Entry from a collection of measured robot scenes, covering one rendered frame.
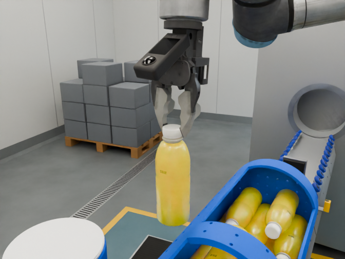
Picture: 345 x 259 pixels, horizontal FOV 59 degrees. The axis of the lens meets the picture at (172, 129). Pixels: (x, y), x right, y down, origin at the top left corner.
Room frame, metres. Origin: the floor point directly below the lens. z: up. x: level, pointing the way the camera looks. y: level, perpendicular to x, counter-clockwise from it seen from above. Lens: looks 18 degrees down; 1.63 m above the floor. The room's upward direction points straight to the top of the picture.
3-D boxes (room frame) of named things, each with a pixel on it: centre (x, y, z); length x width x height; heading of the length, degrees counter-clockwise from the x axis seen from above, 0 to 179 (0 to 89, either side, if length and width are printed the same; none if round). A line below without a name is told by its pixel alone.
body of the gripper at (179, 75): (0.60, -0.02, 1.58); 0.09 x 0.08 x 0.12; 149
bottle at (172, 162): (0.56, 0.00, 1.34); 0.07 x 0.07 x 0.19
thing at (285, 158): (1.24, -0.54, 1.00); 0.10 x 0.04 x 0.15; 59
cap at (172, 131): (0.56, 0.00, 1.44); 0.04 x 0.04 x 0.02
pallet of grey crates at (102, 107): (4.29, 0.86, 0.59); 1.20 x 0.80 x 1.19; 67
